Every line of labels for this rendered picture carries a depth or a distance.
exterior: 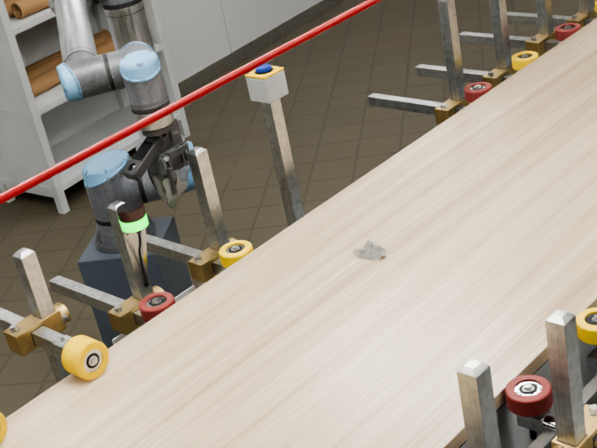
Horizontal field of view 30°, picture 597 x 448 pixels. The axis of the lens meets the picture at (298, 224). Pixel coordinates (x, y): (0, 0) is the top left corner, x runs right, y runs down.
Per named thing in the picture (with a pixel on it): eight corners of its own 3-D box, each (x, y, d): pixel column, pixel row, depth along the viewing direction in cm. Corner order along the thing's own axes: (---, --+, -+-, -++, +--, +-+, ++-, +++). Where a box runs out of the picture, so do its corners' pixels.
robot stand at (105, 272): (127, 420, 365) (76, 262, 338) (146, 374, 387) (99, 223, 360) (200, 414, 360) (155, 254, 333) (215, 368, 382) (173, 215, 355)
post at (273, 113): (291, 257, 294) (257, 100, 274) (304, 248, 297) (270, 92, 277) (304, 260, 291) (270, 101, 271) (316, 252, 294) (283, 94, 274)
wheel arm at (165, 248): (128, 248, 290) (123, 234, 288) (138, 242, 292) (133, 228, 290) (243, 285, 262) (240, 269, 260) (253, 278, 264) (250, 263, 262)
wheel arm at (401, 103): (369, 108, 351) (367, 95, 349) (376, 103, 353) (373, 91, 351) (484, 125, 323) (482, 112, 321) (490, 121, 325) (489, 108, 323)
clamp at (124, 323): (112, 330, 254) (107, 311, 252) (155, 300, 263) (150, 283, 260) (127, 336, 251) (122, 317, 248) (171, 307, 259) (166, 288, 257)
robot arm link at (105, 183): (92, 206, 348) (77, 156, 340) (146, 192, 350) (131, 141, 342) (95, 227, 334) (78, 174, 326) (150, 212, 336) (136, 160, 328)
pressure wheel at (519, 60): (546, 86, 339) (544, 51, 334) (530, 96, 335) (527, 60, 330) (525, 83, 345) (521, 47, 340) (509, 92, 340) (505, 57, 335)
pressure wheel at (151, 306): (143, 347, 250) (130, 303, 245) (169, 329, 255) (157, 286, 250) (166, 356, 245) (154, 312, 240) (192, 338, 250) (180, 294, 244)
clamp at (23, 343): (8, 350, 235) (1, 330, 233) (59, 318, 243) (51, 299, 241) (24, 358, 231) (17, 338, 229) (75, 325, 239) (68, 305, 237)
